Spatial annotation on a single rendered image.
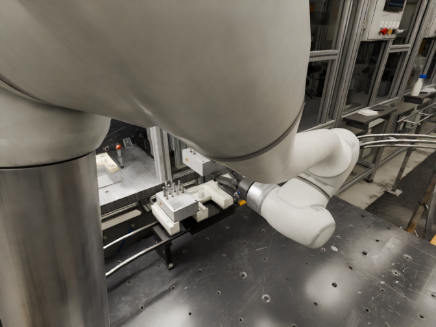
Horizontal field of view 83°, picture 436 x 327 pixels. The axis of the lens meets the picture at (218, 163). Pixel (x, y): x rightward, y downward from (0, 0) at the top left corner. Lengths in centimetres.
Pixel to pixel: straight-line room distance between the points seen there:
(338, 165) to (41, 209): 51
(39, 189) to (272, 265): 85
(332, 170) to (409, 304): 60
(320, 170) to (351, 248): 61
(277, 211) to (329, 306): 43
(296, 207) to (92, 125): 46
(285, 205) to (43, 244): 46
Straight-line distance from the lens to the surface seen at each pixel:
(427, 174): 361
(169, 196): 86
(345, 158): 59
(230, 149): 15
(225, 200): 91
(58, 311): 31
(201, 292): 90
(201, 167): 78
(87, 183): 26
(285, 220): 58
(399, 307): 104
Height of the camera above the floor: 143
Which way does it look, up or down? 28 degrees down
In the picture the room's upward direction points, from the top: straight up
